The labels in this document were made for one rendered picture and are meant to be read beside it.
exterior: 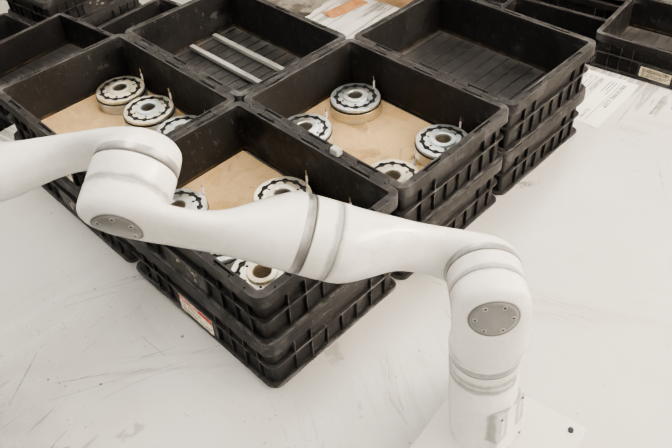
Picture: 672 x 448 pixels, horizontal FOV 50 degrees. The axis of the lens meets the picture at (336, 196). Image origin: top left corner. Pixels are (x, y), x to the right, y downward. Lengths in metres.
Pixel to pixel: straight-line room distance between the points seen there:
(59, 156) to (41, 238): 0.71
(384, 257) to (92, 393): 0.61
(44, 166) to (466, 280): 0.48
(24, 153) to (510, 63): 1.10
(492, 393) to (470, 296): 0.18
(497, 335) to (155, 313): 0.66
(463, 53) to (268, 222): 0.99
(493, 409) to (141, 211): 0.51
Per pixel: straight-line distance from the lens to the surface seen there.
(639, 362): 1.26
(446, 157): 1.19
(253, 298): 0.99
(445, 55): 1.66
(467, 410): 0.99
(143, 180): 0.75
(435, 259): 0.86
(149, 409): 1.20
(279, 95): 1.41
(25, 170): 0.85
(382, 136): 1.40
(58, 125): 1.59
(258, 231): 0.75
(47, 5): 2.72
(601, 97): 1.80
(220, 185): 1.32
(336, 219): 0.77
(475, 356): 0.89
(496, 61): 1.64
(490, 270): 0.82
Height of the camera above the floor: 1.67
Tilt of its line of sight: 42 degrees down
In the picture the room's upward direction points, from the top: 4 degrees counter-clockwise
